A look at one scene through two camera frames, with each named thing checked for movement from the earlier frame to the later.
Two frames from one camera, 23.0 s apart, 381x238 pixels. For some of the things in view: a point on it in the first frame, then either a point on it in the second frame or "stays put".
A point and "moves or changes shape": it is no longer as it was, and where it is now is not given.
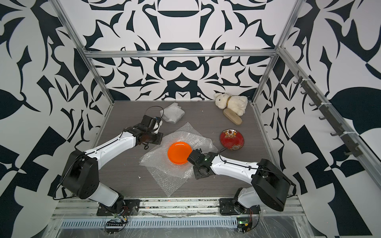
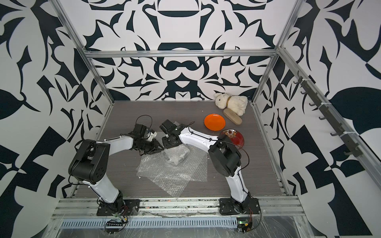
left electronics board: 115,225 stays put
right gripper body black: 197,174 -> 167,142
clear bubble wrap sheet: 158,157 moves or changes shape
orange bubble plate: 178,152 -> 214,122
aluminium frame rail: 180,53 stays put
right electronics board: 244,224 stays put
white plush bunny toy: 237,103 stays put
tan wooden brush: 232,116 stays put
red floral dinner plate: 231,139 stays put
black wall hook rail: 342,136 stays put
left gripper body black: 155,138 -> 149,147
